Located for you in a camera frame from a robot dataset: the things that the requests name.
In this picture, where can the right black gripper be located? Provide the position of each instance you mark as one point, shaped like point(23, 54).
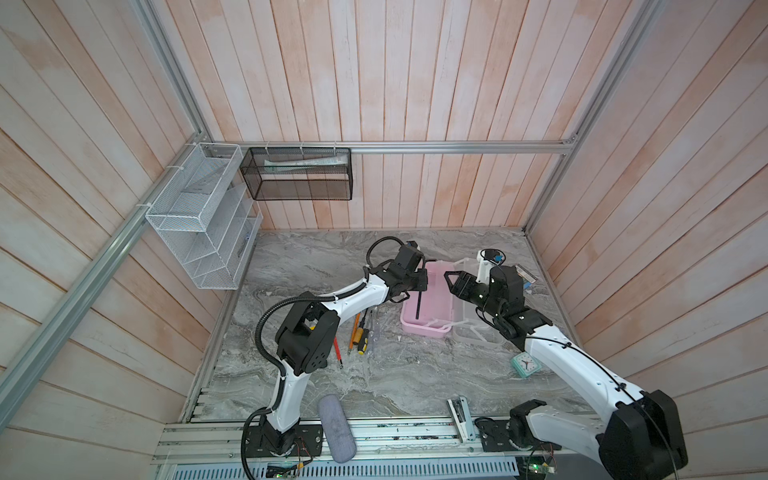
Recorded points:
point(464, 281)

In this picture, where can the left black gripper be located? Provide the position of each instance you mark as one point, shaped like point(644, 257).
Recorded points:
point(421, 284)

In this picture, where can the pink plastic tool box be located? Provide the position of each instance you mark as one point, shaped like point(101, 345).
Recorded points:
point(443, 315)

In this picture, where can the orange handled screwdriver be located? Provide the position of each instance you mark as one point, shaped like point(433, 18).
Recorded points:
point(354, 332)

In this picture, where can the red handled screwdriver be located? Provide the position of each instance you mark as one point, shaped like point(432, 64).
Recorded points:
point(337, 352)

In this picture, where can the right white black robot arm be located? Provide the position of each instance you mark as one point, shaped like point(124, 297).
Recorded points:
point(638, 434)

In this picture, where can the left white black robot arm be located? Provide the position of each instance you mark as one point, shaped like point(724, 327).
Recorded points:
point(297, 334)

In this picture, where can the pack of coloured highlighters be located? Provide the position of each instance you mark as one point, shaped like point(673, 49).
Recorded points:
point(529, 279)

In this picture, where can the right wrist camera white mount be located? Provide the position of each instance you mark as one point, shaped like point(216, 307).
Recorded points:
point(488, 259)

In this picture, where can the metal bracket on rail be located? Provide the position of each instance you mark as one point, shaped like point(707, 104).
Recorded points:
point(461, 415)

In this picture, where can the black mesh wall basket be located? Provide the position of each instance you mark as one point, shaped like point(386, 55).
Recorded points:
point(298, 173)

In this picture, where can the white wire mesh shelf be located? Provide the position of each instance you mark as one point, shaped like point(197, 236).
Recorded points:
point(207, 219)

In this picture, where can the aluminium front rail frame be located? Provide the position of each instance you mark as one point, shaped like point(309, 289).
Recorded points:
point(386, 448)

